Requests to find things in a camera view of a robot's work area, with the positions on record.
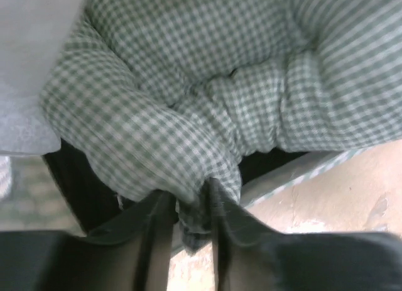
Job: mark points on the green checked cushion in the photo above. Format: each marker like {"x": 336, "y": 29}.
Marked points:
{"x": 204, "y": 83}

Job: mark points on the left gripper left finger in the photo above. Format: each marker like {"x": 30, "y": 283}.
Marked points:
{"x": 130, "y": 252}

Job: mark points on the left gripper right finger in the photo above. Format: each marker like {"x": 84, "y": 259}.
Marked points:
{"x": 249, "y": 255}

